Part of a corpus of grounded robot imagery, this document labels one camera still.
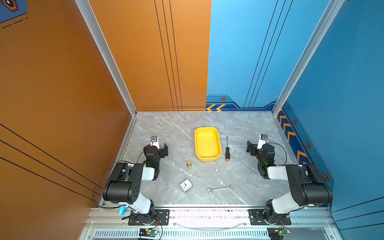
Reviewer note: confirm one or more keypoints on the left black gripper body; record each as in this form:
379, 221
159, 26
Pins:
162, 150

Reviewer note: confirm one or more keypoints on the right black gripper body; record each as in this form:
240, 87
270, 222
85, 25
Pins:
252, 148

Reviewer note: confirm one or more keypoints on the black orange screwdriver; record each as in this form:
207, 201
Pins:
227, 153

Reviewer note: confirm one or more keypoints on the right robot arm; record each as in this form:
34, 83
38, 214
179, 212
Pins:
307, 187

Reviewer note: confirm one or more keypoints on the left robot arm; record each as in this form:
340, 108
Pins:
124, 183

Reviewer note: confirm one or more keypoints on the yellow plastic bin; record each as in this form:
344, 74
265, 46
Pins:
207, 144

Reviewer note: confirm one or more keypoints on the small white square clock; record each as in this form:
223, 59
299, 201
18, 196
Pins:
186, 185

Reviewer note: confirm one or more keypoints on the silver open-end wrench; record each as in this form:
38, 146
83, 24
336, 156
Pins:
211, 190

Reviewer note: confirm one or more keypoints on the right circuit board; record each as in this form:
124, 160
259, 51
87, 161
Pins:
278, 234

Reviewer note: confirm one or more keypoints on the circuit board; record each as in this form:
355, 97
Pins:
148, 233
278, 234

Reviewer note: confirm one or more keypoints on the left circuit board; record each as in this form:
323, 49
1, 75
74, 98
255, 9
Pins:
148, 233

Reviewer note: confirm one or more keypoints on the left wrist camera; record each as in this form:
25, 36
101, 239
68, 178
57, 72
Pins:
154, 142

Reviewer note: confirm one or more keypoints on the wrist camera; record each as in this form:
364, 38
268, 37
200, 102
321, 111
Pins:
263, 139
154, 142

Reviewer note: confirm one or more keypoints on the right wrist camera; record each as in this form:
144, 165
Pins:
263, 139

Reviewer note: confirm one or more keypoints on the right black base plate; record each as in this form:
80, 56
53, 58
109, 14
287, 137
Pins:
259, 217

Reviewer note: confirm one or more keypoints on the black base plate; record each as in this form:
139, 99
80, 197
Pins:
161, 216
259, 217

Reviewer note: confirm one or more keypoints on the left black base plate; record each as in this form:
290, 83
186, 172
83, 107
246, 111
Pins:
161, 216

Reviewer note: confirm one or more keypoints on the aluminium front rail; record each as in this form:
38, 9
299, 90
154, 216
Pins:
211, 223

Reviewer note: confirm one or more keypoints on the left aluminium corner post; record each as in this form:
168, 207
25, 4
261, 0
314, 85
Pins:
101, 42

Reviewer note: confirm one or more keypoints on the aluminium corner post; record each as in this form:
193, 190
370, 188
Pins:
101, 42
318, 34

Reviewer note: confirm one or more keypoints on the right aluminium corner post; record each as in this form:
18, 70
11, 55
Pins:
318, 34

